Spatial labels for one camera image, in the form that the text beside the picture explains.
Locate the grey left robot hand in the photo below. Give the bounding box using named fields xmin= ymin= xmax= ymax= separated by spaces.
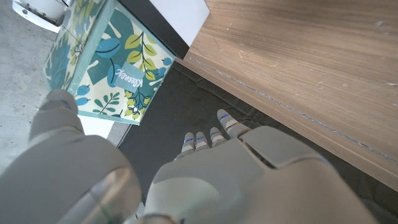
xmin=0 ymin=89 xmax=379 ymax=224

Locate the teal floral tissue box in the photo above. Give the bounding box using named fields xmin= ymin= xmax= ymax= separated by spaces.
xmin=42 ymin=0 xmax=177 ymax=126

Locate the black box with white base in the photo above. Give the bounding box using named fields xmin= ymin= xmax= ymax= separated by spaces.
xmin=119 ymin=0 xmax=211 ymax=60

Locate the black curtain backdrop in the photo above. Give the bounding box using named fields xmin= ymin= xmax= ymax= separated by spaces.
xmin=119 ymin=60 xmax=398 ymax=224

